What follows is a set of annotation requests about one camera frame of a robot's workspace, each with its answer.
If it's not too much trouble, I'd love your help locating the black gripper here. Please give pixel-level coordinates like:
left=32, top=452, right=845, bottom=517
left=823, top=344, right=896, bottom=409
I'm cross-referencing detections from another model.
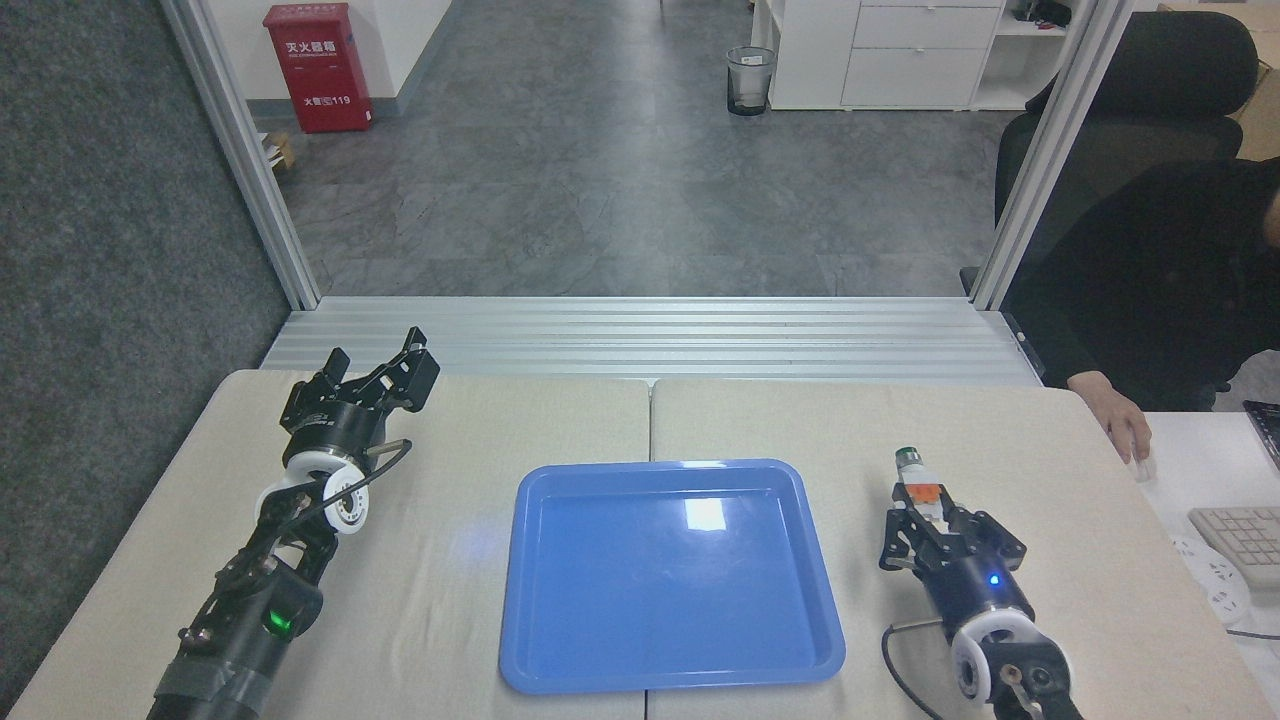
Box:
left=878, top=482, right=1037, bottom=635
left=280, top=327, right=442, bottom=465

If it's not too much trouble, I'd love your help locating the white orange switch part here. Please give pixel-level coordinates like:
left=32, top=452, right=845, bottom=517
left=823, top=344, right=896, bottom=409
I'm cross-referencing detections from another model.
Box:
left=893, top=446, right=952, bottom=524

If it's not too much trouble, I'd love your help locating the blue plastic tray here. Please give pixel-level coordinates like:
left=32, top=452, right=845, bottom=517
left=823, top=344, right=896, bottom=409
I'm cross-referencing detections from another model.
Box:
left=498, top=459, right=847, bottom=696

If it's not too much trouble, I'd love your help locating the person's hand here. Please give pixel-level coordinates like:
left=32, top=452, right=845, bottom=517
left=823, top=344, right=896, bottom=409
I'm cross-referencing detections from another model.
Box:
left=1067, top=371, right=1153, bottom=466

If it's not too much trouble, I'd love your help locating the white power strip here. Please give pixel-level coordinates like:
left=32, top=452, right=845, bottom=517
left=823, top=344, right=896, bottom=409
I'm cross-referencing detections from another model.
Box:
left=1170, top=535, right=1253, bottom=627

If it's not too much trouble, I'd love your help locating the beige computer keyboard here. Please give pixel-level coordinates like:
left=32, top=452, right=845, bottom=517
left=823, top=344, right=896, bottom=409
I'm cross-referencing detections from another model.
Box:
left=1187, top=506, right=1280, bottom=591

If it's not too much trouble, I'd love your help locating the red fire extinguisher box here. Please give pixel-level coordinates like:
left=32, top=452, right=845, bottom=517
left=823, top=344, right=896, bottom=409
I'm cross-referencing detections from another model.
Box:
left=262, top=2, right=375, bottom=135

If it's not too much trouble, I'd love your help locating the person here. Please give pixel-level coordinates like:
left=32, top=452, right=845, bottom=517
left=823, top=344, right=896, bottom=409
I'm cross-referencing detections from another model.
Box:
left=1004, top=155, right=1280, bottom=413

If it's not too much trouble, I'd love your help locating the white drawer cabinet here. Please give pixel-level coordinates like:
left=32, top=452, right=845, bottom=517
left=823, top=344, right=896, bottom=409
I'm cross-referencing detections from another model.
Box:
left=750, top=0, right=1008, bottom=112

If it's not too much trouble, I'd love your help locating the mesh waste bin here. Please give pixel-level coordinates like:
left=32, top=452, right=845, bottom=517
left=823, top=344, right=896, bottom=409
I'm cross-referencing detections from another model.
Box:
left=725, top=45, right=778, bottom=118

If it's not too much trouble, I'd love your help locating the black office chair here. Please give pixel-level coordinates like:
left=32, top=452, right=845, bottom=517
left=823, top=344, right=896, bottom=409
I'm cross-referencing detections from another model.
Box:
left=959, top=10, right=1260, bottom=297

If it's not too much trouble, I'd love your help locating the silver aluminium post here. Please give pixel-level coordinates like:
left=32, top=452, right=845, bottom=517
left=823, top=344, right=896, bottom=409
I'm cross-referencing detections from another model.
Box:
left=969, top=0, right=1137, bottom=312
left=160, top=0, right=322, bottom=311

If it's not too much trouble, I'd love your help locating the silver aluminium rail platform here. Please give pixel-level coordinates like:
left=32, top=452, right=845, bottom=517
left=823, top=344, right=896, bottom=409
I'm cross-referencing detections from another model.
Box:
left=259, top=296, right=1043, bottom=382

